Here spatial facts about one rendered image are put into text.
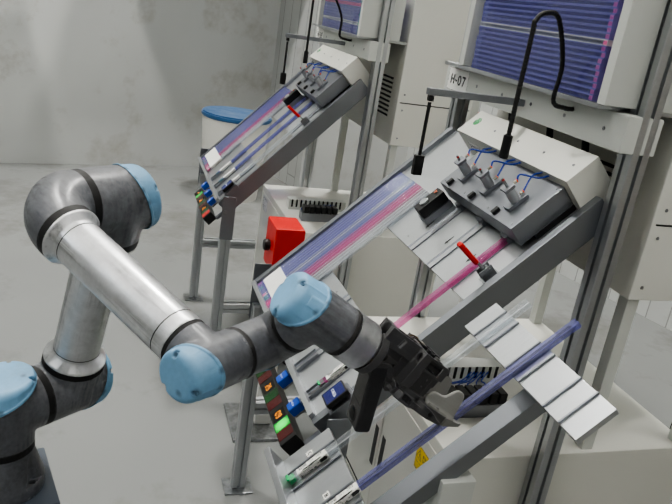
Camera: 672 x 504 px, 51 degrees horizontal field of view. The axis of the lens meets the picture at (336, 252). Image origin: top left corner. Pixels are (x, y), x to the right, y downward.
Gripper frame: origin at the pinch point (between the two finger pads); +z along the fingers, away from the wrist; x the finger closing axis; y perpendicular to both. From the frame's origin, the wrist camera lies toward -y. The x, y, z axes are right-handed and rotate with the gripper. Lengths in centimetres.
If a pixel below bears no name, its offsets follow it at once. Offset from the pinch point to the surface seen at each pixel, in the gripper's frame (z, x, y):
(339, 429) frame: 1.9, 23.5, -18.6
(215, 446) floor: 36, 123, -82
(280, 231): 6, 128, -9
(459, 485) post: 7.9, -2.8, -6.8
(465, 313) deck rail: 9.3, 27.8, 13.3
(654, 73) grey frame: 3, 23, 68
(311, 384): 1.1, 40.9, -19.5
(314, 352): 2, 50, -16
